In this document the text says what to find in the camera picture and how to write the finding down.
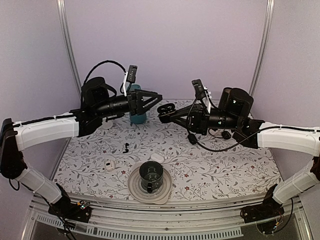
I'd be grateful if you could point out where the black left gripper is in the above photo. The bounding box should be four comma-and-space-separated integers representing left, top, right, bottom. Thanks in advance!
94, 88, 163, 119

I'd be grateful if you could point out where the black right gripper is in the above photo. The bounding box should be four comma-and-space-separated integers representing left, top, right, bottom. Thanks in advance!
170, 102, 241, 135

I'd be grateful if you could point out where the black oval charging case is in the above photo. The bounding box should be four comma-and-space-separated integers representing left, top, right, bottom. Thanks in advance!
157, 103, 176, 117

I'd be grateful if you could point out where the small black earbud case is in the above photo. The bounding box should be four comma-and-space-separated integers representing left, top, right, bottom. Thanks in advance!
187, 133, 198, 145

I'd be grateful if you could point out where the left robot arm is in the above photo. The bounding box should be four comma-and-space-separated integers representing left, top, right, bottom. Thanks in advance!
0, 77, 163, 217

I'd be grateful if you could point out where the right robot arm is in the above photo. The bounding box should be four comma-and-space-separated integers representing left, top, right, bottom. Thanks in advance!
157, 87, 320, 218

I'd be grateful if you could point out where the black case near brown cup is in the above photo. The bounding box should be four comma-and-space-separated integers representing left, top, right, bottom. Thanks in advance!
221, 130, 232, 140

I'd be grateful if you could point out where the white open charging case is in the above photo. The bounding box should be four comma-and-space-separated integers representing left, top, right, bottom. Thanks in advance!
150, 153, 165, 164

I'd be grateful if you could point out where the small white earbud case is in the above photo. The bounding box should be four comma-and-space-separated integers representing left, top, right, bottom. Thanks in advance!
104, 160, 115, 171

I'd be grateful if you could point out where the teal cup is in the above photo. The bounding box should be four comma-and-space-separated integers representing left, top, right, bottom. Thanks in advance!
127, 84, 147, 124

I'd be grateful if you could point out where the dark brown tall cup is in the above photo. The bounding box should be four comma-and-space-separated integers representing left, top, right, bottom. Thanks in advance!
218, 87, 232, 110

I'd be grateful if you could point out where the clear plastic cup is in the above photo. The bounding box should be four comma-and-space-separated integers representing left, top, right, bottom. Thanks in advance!
101, 120, 113, 130

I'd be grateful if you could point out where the floral table cloth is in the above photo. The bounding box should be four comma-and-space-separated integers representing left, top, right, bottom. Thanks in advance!
53, 107, 282, 202

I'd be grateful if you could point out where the dark glass mug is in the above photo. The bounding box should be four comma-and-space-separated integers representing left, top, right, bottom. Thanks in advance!
139, 161, 164, 194

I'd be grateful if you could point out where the beige round plate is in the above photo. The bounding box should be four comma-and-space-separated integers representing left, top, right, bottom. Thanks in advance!
127, 165, 173, 205

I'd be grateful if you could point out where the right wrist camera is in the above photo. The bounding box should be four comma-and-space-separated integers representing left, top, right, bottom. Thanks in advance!
191, 79, 213, 114

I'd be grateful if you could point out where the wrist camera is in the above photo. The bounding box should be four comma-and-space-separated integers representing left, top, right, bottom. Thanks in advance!
121, 65, 138, 96
191, 79, 213, 114

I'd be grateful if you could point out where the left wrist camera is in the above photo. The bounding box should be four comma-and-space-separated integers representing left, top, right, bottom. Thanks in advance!
121, 65, 138, 96

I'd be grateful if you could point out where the right aluminium frame post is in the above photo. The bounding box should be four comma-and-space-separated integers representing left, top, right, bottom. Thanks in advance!
249, 0, 275, 97

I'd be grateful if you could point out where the aluminium frame post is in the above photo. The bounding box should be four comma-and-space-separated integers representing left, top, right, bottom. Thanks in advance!
56, 0, 81, 95
249, 0, 275, 97

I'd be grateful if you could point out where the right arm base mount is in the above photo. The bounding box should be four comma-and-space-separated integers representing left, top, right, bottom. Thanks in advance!
240, 203, 285, 223

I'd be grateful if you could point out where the left aluminium frame post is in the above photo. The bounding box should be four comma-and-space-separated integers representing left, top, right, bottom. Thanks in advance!
56, 0, 81, 95

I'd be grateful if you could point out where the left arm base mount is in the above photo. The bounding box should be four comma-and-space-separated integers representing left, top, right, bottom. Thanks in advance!
48, 201, 93, 223

